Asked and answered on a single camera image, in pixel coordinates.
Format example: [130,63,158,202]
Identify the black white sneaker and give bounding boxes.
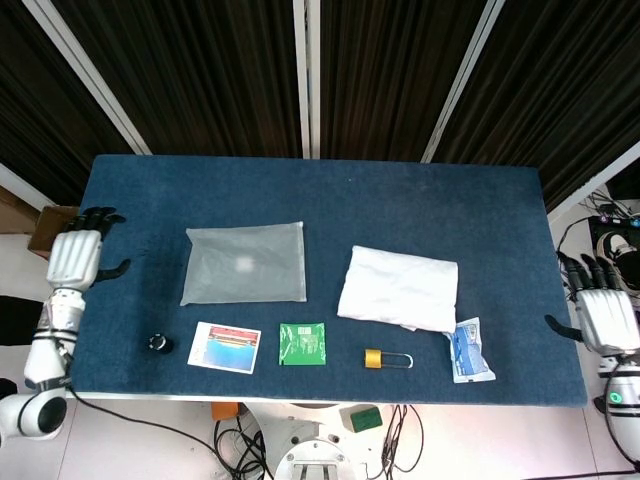
[595,230,640,291]

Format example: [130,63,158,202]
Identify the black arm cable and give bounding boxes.
[62,344,275,480]
[599,384,640,465]

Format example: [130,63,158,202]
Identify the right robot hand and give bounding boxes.
[543,251,640,358]

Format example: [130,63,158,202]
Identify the picture postcard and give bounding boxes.
[187,321,263,374]

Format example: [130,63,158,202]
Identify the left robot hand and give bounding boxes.
[46,206,132,292]

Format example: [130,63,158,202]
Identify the green foil sachet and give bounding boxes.
[277,321,330,367]

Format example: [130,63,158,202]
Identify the white frame post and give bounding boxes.
[421,0,506,164]
[0,162,42,212]
[547,141,640,222]
[22,0,153,156]
[292,0,322,160]

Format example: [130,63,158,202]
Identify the green beige block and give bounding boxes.
[339,405,384,434]

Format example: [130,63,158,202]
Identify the blue white plastic packet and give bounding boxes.
[443,316,498,385]

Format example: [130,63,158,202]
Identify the black pleated curtain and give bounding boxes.
[0,0,640,214]

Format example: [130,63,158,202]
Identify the translucent plastic zip bag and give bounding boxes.
[179,221,308,307]

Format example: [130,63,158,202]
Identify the blue felt table cover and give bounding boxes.
[25,153,589,409]

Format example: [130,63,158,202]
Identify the black stool seat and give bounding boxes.
[0,295,47,347]

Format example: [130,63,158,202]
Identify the white clothes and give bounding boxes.
[336,244,460,334]

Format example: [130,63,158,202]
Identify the black power strip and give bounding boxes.
[588,197,640,234]

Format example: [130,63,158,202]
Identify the brass padlock long shackle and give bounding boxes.
[363,348,415,371]

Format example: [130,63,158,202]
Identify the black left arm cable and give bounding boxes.
[62,344,275,480]

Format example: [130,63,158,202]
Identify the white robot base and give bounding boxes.
[272,402,369,480]

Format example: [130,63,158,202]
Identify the brown cardboard box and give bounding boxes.
[27,204,80,261]

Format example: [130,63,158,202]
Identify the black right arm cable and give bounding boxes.
[599,384,640,465]

